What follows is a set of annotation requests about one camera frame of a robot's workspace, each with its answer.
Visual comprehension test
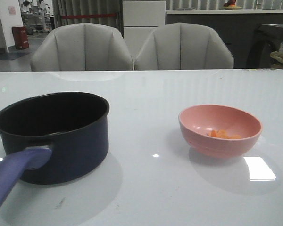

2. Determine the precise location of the pink bowl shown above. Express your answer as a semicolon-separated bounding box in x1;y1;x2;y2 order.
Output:
178;105;262;159

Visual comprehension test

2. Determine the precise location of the right grey upholstered chair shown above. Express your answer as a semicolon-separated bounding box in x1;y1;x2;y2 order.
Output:
134;23;234;71

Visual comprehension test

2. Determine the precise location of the grey upholstered chair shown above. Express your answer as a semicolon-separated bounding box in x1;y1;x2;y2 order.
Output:
134;23;234;71
30;23;133;72

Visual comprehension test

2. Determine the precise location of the left grey upholstered chair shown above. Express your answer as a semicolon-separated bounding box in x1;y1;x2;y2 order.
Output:
30;23;133;72

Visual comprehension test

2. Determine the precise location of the dark blue saucepan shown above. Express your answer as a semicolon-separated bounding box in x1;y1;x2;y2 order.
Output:
0;92;110;207

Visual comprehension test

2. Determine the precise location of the white cabinet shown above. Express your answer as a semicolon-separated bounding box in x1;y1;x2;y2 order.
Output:
122;0;166;58

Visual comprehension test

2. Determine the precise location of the red barrier belt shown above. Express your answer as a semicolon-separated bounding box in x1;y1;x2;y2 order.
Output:
60;13;117;19

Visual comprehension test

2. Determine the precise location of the grey counter with white top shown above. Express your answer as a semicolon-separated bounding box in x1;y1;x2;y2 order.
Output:
166;9;283;68

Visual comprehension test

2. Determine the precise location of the fruit plate on counter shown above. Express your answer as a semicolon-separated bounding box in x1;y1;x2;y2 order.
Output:
222;0;242;10

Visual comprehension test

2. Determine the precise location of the red bin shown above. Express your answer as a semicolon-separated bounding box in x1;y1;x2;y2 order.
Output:
12;26;29;49

